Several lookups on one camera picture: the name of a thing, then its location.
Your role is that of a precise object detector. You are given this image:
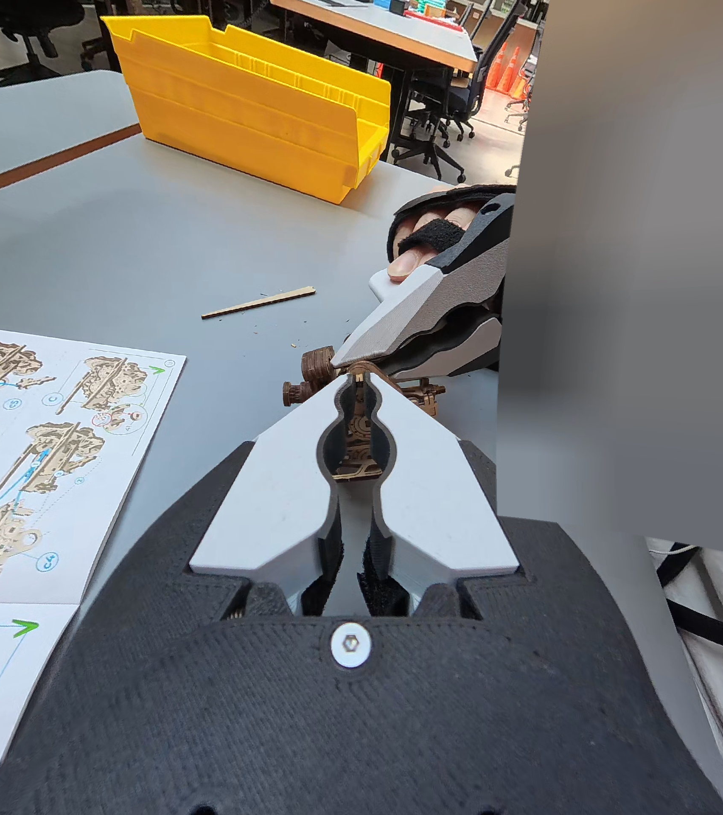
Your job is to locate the wooden mechanical model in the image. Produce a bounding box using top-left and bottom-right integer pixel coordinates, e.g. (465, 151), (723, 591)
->
(282, 344), (448, 485)

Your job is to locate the person's right hand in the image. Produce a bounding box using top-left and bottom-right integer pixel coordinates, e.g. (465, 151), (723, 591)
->
(387, 204), (485, 285)

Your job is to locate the grey work table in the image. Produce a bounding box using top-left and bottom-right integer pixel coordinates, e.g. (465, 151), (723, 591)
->
(270, 0), (481, 75)

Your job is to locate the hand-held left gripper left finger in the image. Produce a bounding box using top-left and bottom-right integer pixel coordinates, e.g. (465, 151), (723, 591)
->
(188, 376), (345, 597)

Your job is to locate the yellow plastic bin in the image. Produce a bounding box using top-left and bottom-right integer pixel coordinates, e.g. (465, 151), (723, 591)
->
(101, 14), (393, 206)

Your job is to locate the grey desk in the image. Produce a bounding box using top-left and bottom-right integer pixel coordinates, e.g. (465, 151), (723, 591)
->
(0, 69), (143, 193)
(0, 124), (723, 815)

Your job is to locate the black office chair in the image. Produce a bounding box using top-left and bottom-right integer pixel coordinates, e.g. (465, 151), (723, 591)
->
(0, 0), (86, 72)
(393, 9), (523, 183)

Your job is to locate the white instruction booklet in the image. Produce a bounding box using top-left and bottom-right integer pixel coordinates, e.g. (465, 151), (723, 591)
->
(0, 323), (188, 741)

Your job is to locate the thin wooden strip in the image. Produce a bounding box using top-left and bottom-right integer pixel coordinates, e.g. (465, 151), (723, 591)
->
(201, 287), (317, 320)

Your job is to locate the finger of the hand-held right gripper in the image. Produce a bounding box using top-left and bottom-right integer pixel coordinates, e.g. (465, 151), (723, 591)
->
(387, 315), (502, 383)
(333, 239), (509, 370)

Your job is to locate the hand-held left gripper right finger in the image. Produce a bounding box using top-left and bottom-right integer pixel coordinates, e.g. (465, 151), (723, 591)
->
(367, 373), (522, 616)

